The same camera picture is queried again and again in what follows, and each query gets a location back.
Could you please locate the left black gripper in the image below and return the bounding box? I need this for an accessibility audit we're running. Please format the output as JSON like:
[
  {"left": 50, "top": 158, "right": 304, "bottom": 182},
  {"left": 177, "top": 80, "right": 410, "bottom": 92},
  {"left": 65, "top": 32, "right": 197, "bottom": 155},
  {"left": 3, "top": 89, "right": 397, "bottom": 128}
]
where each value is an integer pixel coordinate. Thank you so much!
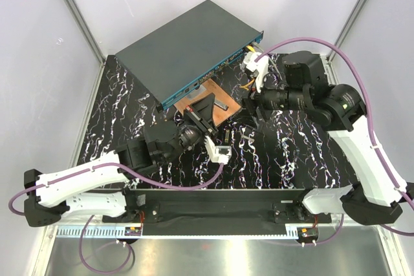
[{"left": 163, "top": 94, "right": 219, "bottom": 165}]

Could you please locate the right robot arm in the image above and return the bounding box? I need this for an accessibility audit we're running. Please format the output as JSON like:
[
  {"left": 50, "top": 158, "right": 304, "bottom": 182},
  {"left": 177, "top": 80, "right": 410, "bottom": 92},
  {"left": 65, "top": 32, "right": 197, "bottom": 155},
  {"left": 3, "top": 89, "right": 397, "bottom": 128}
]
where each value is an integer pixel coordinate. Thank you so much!
[{"left": 243, "top": 51, "right": 413, "bottom": 226}]

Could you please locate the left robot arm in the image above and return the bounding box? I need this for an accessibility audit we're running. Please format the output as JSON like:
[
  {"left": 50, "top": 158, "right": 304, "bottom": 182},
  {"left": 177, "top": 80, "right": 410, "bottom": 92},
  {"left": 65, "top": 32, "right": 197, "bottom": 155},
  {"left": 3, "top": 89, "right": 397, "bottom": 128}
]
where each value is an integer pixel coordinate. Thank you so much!
[{"left": 23, "top": 94, "right": 217, "bottom": 228}]

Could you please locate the small clear plug part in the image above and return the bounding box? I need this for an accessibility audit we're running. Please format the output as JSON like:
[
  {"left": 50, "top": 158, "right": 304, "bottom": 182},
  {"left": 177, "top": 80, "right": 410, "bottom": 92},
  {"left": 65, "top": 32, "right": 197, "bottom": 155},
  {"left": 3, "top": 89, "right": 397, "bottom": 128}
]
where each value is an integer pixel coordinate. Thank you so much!
[{"left": 241, "top": 134, "right": 255, "bottom": 143}]

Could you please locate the wooden board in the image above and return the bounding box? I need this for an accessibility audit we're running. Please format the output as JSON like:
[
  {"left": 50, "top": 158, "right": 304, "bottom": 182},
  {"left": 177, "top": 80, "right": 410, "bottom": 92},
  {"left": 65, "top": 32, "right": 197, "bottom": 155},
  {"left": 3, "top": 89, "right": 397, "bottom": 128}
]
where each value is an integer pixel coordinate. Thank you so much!
[{"left": 174, "top": 79, "right": 241, "bottom": 127}]

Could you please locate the small brass metal part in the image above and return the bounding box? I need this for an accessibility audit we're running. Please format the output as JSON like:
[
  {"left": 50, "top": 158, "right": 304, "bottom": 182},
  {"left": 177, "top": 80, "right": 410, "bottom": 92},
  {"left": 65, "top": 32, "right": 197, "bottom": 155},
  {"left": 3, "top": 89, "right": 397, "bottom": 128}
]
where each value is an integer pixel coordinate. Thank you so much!
[{"left": 224, "top": 129, "right": 230, "bottom": 143}]

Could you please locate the black marble pattern mat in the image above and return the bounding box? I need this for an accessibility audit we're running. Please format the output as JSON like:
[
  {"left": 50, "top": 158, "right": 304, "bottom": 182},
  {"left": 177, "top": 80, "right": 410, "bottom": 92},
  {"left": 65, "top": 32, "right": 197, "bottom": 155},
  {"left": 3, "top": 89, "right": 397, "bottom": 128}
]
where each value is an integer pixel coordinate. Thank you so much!
[{"left": 78, "top": 56, "right": 357, "bottom": 189}]

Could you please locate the grey metal bracket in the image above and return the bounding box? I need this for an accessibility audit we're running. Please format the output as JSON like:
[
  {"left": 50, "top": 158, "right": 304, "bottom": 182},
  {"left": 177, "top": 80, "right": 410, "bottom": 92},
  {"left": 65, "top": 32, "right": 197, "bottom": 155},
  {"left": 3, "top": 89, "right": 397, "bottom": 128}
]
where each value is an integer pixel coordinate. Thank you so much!
[{"left": 186, "top": 85, "right": 228, "bottom": 111}]

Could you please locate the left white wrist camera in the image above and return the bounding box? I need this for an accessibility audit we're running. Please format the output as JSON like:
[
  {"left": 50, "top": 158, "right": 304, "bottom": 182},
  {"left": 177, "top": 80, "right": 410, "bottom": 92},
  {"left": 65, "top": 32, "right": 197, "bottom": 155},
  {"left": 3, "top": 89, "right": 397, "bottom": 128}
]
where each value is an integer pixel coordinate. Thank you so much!
[{"left": 204, "top": 136, "right": 232, "bottom": 165}]

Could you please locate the yellow ethernet cable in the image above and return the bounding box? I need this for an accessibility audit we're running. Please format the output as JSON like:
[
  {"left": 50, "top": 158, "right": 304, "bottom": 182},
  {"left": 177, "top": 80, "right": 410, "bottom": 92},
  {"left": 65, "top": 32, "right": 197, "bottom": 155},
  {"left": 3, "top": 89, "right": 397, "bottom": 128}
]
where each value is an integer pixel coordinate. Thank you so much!
[{"left": 241, "top": 45, "right": 265, "bottom": 91}]

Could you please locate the teal network switch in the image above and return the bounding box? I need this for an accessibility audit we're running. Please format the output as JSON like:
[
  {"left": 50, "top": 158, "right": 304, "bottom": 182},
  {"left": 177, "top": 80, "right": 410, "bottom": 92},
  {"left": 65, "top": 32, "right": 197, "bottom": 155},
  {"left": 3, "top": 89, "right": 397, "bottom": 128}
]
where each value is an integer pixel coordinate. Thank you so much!
[{"left": 116, "top": 0, "right": 263, "bottom": 111}]

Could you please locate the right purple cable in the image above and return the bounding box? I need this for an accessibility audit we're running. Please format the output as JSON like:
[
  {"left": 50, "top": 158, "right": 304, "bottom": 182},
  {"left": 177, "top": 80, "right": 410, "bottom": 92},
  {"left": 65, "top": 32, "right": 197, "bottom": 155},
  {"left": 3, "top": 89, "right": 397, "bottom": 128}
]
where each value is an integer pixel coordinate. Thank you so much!
[{"left": 255, "top": 36, "right": 414, "bottom": 248}]

